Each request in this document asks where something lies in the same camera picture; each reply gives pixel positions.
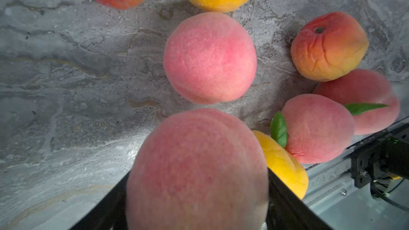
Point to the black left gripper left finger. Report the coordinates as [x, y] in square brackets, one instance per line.
[109, 213]

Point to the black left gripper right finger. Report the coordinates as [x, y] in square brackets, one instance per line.
[286, 211]

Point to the pink peach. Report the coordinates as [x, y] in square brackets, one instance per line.
[313, 128]
[198, 170]
[364, 86]
[210, 58]

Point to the yellow peach front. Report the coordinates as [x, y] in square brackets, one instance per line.
[288, 169]

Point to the orange yellow peach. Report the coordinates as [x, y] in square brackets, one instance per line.
[329, 47]

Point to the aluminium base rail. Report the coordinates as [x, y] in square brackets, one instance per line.
[375, 159]

